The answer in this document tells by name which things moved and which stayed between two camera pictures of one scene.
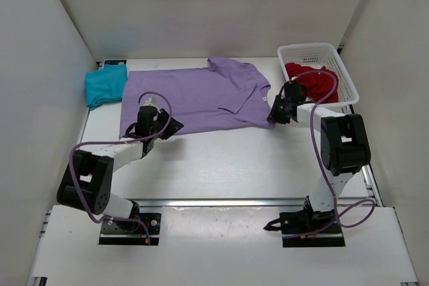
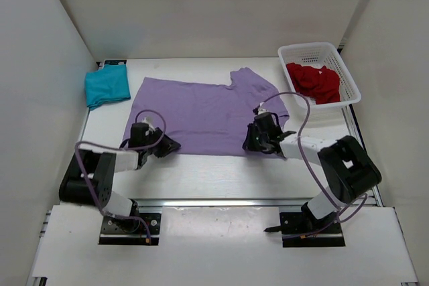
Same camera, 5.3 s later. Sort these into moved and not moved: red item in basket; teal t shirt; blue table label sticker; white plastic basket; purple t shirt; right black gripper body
Moved: purple t shirt; right black gripper body
Not moved: white plastic basket; red item in basket; teal t shirt; blue table label sticker
